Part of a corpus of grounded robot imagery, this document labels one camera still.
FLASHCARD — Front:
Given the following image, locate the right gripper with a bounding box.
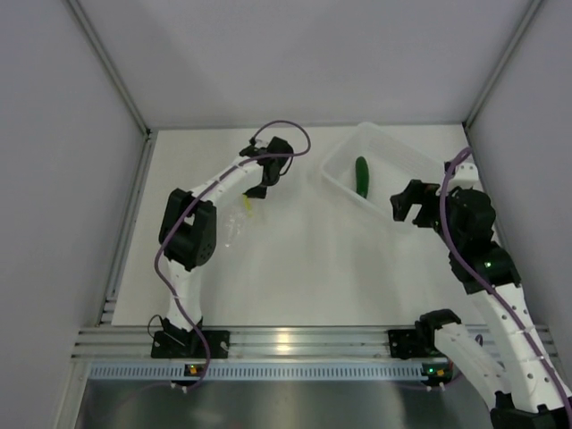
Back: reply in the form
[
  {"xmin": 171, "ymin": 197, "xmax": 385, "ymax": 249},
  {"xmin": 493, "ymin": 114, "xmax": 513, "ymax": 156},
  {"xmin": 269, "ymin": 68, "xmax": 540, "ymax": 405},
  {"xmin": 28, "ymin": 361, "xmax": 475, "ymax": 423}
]
[{"xmin": 391, "ymin": 180, "xmax": 462, "ymax": 250}]

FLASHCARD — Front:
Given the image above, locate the clear zip top bag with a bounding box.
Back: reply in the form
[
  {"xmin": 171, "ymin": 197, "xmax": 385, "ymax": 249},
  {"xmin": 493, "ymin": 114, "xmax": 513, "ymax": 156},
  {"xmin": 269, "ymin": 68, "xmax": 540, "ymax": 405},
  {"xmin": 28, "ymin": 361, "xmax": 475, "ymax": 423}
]
[{"xmin": 222, "ymin": 195, "xmax": 257, "ymax": 248}]

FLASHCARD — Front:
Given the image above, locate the green fake cucumber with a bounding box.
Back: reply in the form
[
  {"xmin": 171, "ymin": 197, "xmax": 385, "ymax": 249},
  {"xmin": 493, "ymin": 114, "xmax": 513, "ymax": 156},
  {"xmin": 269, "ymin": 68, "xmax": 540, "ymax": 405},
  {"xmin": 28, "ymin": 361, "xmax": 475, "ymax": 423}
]
[{"xmin": 355, "ymin": 156, "xmax": 370, "ymax": 198}]

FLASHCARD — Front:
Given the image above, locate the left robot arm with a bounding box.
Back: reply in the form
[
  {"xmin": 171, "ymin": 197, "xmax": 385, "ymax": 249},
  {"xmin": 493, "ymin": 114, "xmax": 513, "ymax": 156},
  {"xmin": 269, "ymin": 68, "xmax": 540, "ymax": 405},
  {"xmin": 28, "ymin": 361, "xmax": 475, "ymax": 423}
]
[{"xmin": 151, "ymin": 137, "xmax": 294, "ymax": 359}]

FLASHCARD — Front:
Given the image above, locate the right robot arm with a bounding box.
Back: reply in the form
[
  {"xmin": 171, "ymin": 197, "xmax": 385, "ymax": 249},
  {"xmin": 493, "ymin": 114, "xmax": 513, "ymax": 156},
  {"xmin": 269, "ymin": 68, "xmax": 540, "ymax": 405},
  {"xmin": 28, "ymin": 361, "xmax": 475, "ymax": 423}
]
[{"xmin": 390, "ymin": 180, "xmax": 571, "ymax": 428}]

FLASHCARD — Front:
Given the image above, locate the white perforated plastic basket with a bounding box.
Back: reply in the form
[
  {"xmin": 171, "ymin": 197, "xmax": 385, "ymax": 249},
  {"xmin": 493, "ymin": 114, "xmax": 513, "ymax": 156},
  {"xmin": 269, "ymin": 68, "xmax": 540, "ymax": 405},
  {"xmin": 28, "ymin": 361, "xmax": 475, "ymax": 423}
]
[{"xmin": 319, "ymin": 122, "xmax": 466, "ymax": 236}]

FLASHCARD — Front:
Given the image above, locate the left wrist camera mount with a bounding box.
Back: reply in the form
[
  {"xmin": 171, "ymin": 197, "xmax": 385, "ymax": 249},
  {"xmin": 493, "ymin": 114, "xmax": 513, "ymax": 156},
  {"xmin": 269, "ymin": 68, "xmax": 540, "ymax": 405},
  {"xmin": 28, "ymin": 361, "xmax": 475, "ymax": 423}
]
[{"xmin": 239, "ymin": 138, "xmax": 267, "ymax": 158}]

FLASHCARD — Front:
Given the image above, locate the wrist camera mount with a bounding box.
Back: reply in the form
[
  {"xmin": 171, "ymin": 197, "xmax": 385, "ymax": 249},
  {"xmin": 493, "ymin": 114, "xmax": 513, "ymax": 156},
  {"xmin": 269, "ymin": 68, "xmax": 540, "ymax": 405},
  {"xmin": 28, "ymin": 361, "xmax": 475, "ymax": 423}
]
[
  {"xmin": 447, "ymin": 162, "xmax": 479, "ymax": 191},
  {"xmin": 239, "ymin": 138, "xmax": 267, "ymax": 158}
]

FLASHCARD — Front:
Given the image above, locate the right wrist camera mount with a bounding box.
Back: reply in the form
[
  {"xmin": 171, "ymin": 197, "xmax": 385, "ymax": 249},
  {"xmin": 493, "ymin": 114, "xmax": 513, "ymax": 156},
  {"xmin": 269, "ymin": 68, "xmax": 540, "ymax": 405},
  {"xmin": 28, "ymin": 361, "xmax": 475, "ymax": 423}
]
[{"xmin": 447, "ymin": 162, "xmax": 479, "ymax": 191}]

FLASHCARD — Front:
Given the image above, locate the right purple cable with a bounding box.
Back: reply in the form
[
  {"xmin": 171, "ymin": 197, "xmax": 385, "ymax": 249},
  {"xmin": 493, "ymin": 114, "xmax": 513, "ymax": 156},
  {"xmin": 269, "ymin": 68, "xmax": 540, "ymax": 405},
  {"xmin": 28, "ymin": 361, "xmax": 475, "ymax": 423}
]
[{"xmin": 437, "ymin": 147, "xmax": 572, "ymax": 416}]

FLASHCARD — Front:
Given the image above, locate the left aluminium frame post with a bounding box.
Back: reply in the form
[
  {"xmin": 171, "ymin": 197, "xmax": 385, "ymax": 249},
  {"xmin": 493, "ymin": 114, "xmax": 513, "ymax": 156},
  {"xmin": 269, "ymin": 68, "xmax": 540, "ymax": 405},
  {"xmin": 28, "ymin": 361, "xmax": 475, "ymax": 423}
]
[{"xmin": 62, "ymin": 0, "xmax": 156, "ymax": 291}]

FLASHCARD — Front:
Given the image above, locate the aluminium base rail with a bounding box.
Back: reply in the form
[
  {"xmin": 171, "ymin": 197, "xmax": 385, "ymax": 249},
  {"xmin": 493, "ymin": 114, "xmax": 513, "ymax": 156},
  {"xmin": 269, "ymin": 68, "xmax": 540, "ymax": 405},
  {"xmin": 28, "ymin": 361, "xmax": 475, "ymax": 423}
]
[{"xmin": 71, "ymin": 325, "xmax": 559, "ymax": 358}]

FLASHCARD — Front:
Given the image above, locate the slotted cable duct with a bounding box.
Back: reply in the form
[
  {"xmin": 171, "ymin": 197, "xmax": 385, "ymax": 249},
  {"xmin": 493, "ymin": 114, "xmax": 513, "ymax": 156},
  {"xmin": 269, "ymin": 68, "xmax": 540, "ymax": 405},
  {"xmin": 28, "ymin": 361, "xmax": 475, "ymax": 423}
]
[{"xmin": 89, "ymin": 361, "xmax": 429, "ymax": 382}]

